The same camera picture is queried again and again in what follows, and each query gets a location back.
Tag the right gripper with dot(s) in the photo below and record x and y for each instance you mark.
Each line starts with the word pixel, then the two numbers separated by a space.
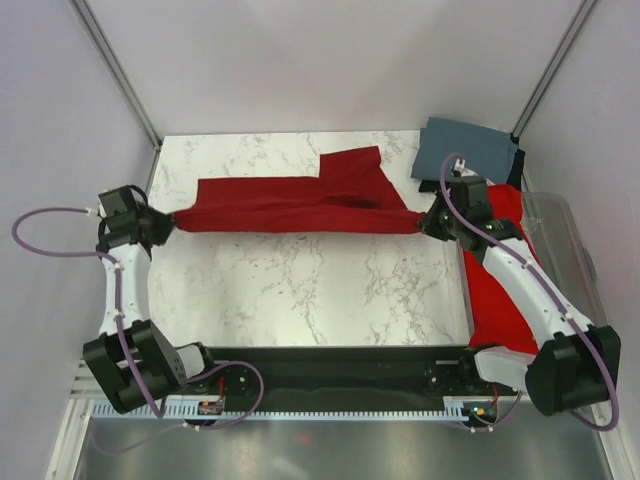
pixel 429 227

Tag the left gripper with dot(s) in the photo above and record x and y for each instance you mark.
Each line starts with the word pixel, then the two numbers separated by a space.
pixel 166 224

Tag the dark red t-shirt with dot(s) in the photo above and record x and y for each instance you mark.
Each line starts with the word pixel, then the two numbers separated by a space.
pixel 351 194

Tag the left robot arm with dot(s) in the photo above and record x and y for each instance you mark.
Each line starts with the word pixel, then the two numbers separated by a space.
pixel 131 360

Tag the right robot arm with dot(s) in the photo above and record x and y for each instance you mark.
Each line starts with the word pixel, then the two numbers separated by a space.
pixel 577 362

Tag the folded grey-blue t-shirt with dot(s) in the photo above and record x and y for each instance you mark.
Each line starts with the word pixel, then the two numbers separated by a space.
pixel 436 125

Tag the folded black t-shirt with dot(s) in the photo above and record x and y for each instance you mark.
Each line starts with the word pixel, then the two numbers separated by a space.
pixel 515 167

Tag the clear plastic bin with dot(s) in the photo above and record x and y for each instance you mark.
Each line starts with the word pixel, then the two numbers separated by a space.
pixel 549 225

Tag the bright red t-shirt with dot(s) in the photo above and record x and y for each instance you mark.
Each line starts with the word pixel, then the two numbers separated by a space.
pixel 497 320

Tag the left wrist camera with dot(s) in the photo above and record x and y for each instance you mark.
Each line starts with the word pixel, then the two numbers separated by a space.
pixel 121 200

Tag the white slotted cable duct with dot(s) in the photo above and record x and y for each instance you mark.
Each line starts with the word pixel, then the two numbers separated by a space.
pixel 447 409

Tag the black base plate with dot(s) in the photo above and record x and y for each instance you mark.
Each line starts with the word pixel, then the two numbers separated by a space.
pixel 228 356

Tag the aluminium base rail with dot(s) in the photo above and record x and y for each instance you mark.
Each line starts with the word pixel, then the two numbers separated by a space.
pixel 85 380

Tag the left aluminium frame post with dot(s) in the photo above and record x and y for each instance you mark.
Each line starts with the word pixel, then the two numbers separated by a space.
pixel 98 37

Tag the aluminium frame post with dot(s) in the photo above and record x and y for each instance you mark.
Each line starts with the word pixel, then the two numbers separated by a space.
pixel 98 37
pixel 562 51

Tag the right aluminium frame post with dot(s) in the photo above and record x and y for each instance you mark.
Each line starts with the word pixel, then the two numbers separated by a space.
pixel 562 51

